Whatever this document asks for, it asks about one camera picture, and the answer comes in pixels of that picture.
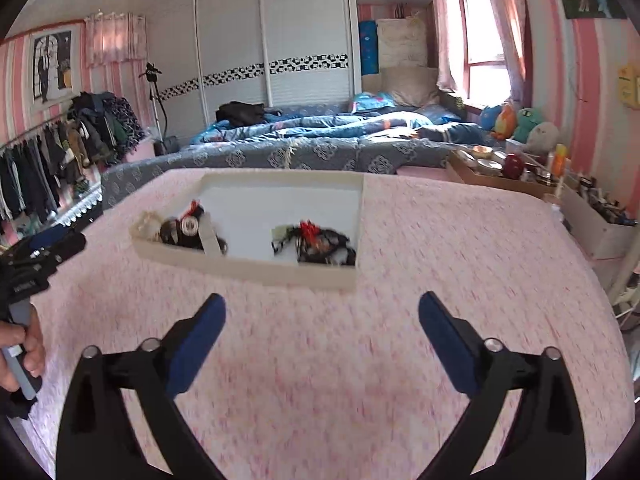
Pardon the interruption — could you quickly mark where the white plush toy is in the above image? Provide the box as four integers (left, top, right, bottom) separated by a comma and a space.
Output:
524, 122, 560, 155

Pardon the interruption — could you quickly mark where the cardboard box of items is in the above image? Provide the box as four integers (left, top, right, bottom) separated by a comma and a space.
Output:
446, 150, 555, 200

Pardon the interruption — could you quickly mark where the white box of cosmetics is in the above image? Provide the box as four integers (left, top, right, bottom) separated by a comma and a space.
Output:
560, 176, 636, 260

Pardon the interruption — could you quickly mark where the beige pillow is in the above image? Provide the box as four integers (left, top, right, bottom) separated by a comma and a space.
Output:
381, 66, 439, 108

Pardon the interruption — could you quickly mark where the white sliding wardrobe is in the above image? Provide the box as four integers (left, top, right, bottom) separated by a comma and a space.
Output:
193, 0, 355, 124

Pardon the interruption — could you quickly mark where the beige wide bracelet band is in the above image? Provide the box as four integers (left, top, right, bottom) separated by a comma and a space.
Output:
198, 212, 227, 258

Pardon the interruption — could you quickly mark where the black clothing pile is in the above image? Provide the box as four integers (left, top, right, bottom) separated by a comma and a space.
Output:
215, 101, 283, 128

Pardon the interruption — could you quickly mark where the pink window curtain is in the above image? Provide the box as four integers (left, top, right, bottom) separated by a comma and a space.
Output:
433, 0, 464, 94

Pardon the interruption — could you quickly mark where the black white framed picture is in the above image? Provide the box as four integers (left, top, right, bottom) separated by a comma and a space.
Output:
27, 23, 81, 113

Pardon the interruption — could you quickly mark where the white shallow tray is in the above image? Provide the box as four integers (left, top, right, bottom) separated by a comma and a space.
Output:
131, 170, 364, 292

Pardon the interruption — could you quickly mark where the yellow wall sign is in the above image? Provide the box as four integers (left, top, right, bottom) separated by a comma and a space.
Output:
617, 64, 640, 110

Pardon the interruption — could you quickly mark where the black white scrunchie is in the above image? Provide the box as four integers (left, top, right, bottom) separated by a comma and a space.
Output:
157, 214, 204, 250

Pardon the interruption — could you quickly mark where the orange plush toy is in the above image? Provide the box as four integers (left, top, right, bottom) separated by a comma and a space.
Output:
491, 103, 518, 141

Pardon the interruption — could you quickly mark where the pink floral tablecloth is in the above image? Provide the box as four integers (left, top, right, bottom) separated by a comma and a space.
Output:
27, 169, 634, 479

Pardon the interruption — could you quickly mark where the red string cord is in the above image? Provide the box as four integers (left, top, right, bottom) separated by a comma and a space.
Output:
298, 219, 324, 245

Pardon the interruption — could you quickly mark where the clothes rack with clothes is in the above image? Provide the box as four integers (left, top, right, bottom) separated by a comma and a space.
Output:
1, 91, 145, 230

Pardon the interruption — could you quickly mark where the green plush toy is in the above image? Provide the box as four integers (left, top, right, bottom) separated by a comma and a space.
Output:
512, 107, 546, 144

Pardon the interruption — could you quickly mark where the cream frilly scrunchie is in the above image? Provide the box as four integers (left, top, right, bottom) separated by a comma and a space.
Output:
129, 211, 165, 242

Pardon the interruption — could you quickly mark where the person's left hand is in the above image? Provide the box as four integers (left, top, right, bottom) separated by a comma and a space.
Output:
0, 304, 46, 378

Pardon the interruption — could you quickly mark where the garment steamer stand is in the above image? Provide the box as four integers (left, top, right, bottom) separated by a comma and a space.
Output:
140, 63, 180, 156

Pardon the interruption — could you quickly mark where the bed with blue bedding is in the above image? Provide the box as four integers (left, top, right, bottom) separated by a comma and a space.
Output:
101, 104, 503, 209

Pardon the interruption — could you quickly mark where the black patterned hair clip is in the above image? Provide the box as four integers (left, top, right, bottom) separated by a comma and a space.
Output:
296, 226, 357, 266

